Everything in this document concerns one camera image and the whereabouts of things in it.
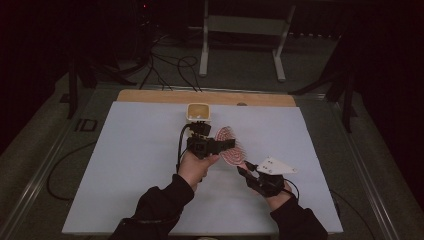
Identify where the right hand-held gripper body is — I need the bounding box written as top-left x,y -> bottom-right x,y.
247,156 -> 299,198

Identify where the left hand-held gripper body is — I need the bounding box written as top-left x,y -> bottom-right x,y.
186,121 -> 222,160

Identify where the pink hair brush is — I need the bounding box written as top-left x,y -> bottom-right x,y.
214,125 -> 250,172

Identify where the beige square cup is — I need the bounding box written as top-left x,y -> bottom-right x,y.
184,102 -> 213,138

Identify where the person's right hand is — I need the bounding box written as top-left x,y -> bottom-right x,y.
265,180 -> 297,213

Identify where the person's left hand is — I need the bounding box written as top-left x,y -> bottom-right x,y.
177,149 -> 222,193

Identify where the white table mat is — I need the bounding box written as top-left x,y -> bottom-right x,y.
61,100 -> 344,235

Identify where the white metal stand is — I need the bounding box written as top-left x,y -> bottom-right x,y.
188,0 -> 298,83

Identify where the black stand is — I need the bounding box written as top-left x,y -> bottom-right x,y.
288,33 -> 360,134
59,49 -> 138,121

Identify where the left hand-held gripper cable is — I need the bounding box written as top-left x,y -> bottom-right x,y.
175,123 -> 194,175

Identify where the hand-held gripper cable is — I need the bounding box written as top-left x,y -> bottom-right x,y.
175,123 -> 194,175
283,178 -> 301,202

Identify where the right hand-held gripper cable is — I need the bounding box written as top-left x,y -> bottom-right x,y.
283,178 -> 301,202

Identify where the tangle of black cables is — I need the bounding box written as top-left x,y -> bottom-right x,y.
139,31 -> 203,93

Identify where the black floor cable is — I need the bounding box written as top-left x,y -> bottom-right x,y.
46,141 -> 98,203
329,189 -> 377,240

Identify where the black rectangular bracket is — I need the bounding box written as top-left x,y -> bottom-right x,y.
74,118 -> 99,133

